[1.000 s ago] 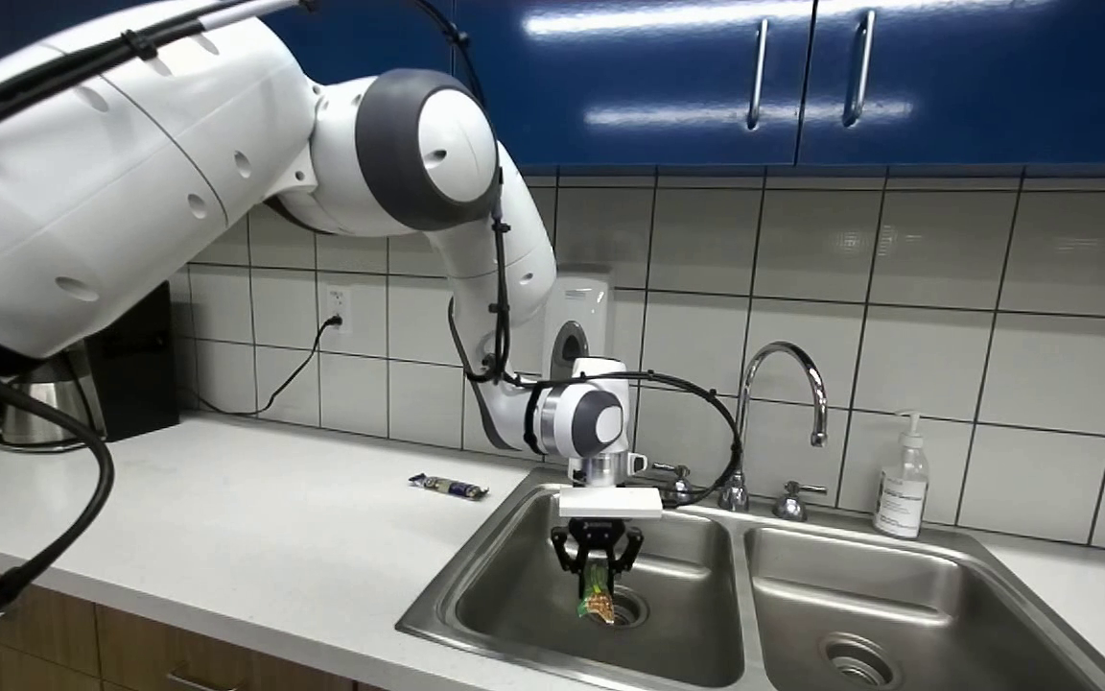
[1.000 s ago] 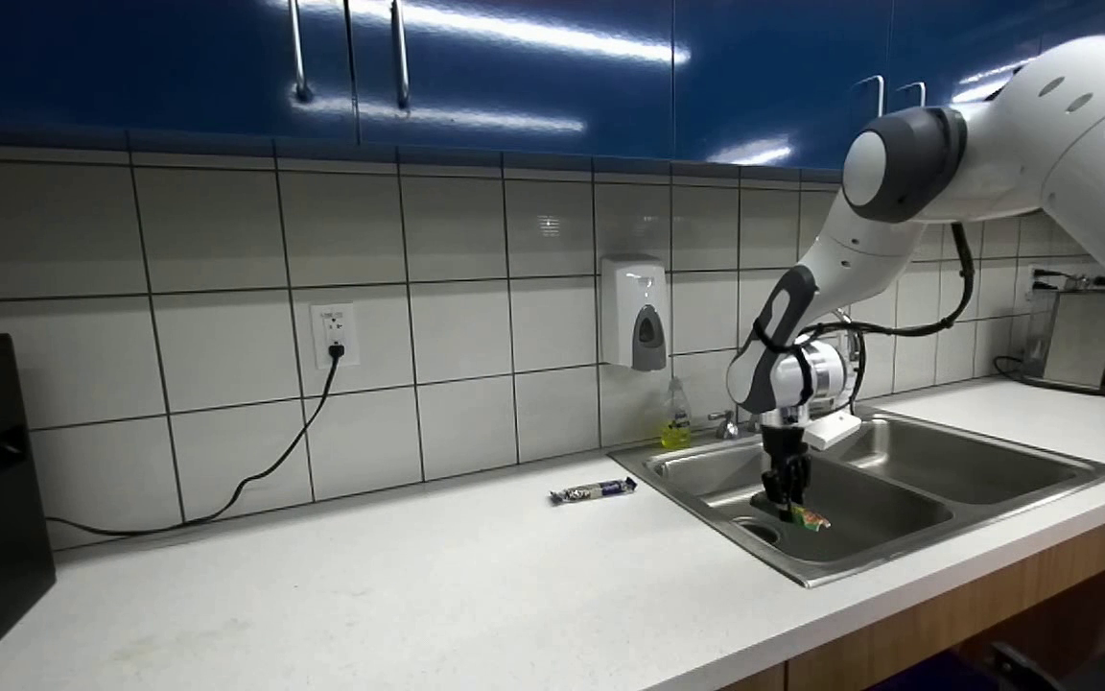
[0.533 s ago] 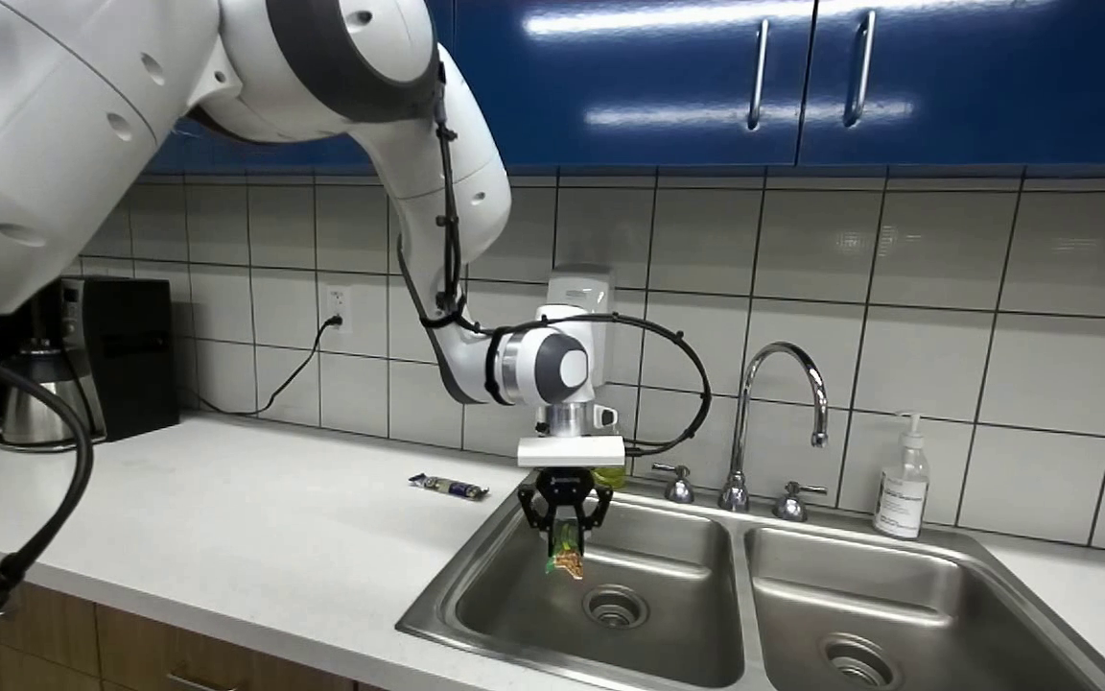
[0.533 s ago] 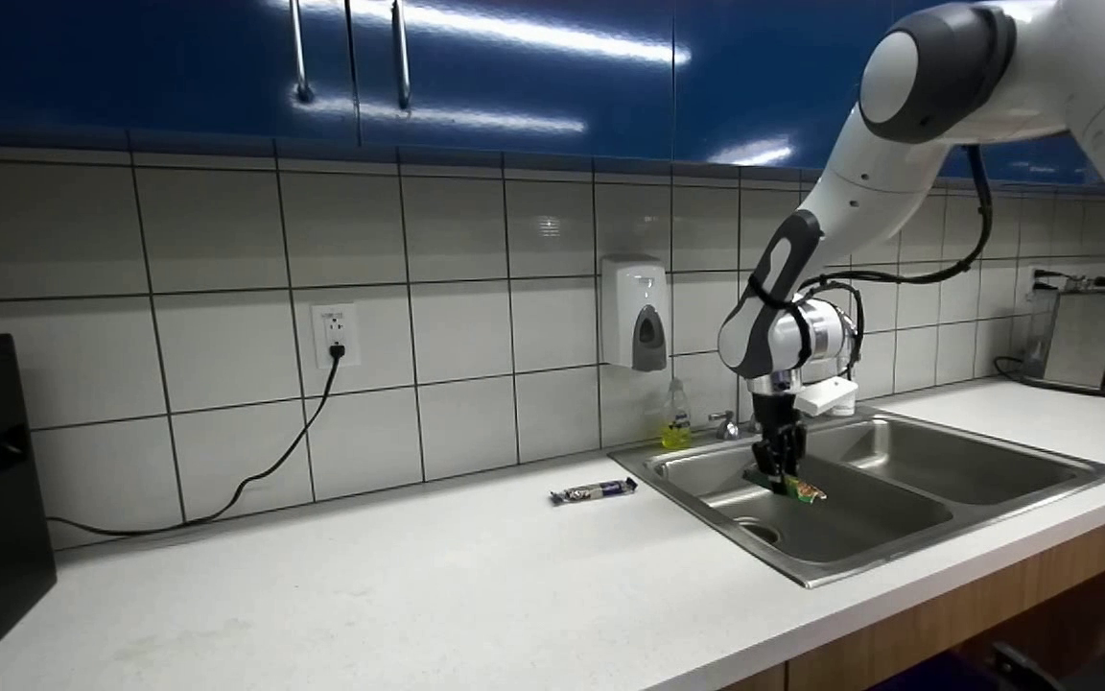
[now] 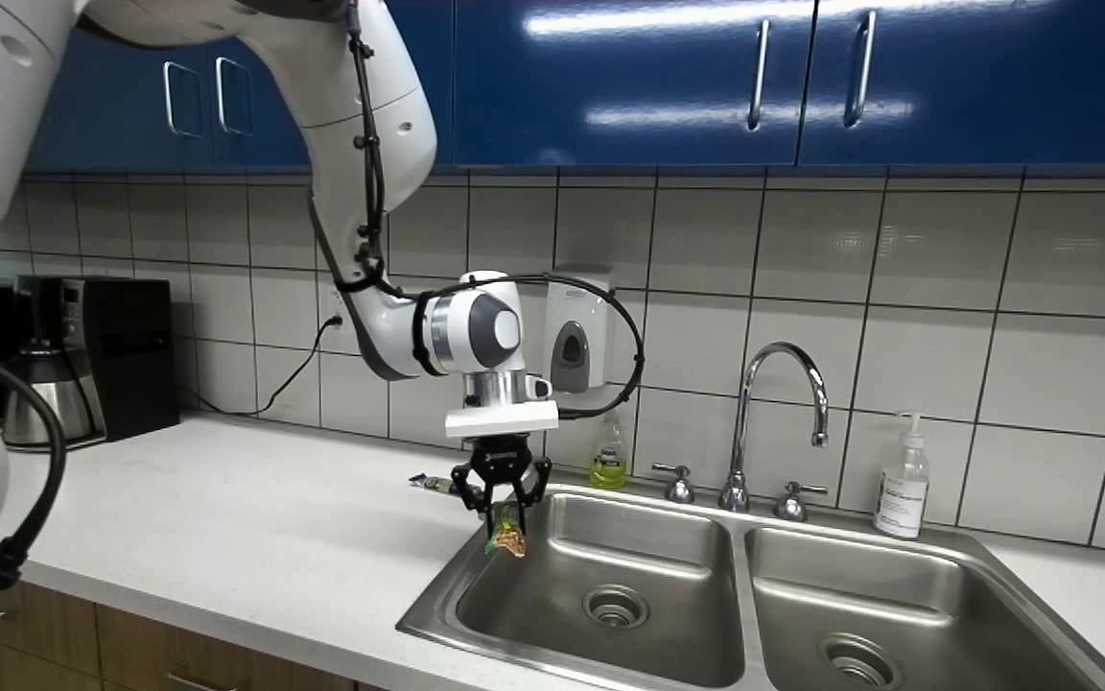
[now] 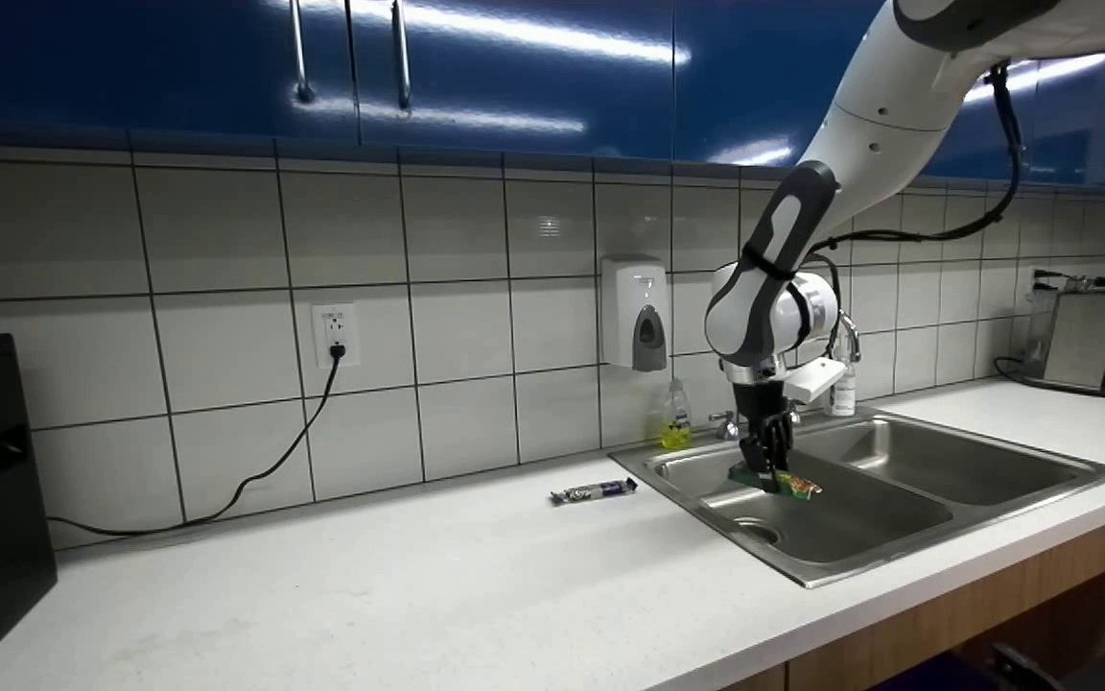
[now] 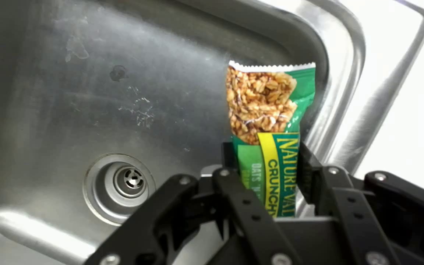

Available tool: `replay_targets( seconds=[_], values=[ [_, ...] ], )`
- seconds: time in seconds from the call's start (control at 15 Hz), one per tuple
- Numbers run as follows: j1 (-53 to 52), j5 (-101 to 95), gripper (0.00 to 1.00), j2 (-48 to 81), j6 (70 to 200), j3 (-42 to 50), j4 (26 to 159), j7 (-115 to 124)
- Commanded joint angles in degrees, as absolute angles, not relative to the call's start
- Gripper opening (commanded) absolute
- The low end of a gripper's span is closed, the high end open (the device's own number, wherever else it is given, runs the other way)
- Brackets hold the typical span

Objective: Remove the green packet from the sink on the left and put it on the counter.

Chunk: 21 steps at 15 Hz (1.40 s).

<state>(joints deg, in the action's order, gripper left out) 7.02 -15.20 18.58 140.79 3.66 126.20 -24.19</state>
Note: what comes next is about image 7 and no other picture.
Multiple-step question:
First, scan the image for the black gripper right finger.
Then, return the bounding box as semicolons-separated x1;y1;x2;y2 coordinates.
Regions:
298;142;424;265

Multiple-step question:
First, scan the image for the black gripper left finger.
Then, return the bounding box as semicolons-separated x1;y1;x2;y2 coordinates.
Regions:
84;142;302;265

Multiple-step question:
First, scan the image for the green granola bar packet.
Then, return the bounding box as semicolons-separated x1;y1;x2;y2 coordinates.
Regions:
225;60;318;220

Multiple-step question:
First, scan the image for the steel sink drain strainer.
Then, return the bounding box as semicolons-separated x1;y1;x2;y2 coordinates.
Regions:
81;152;158;227

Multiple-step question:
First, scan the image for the stainless steel double sink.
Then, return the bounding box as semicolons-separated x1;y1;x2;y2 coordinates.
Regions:
0;0;424;265

